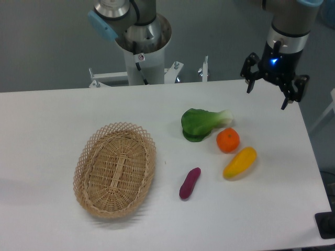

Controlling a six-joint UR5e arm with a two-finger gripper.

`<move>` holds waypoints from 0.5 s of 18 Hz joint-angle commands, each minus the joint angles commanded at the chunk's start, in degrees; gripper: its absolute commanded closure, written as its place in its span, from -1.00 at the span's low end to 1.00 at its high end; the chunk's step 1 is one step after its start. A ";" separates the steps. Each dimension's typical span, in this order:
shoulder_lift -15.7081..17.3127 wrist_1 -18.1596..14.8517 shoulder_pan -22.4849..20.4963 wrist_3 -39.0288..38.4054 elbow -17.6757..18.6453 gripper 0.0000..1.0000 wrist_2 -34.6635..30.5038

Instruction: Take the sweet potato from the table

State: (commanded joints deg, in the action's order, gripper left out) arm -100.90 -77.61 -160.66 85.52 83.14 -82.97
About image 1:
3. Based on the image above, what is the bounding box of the white furniture frame at right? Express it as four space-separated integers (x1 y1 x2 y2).
308 89 334 135

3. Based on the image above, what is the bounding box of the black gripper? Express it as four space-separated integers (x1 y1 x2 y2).
240 40 310 110

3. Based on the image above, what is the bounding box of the black device at table edge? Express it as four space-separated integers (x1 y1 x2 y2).
315 212 334 239

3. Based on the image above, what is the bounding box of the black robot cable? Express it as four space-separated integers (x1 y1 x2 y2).
130 0 149 86

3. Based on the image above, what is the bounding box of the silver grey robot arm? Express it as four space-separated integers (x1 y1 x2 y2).
87 1 322 108

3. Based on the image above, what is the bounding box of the purple sweet potato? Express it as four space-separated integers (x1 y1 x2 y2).
179 167 201 200

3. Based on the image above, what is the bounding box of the orange tangerine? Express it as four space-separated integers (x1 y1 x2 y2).
216 128 240 153

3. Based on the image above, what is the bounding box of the yellow mango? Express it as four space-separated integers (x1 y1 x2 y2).
222 146 257 179

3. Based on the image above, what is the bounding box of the woven wicker basket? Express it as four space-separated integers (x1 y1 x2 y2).
73 122 156 219

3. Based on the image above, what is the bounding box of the green bok choy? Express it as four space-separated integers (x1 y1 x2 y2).
181 108 233 142

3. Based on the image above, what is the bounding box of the white metal base frame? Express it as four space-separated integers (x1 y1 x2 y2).
88 55 210 88

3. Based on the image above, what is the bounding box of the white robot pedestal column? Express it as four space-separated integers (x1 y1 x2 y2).
116 14 172 82

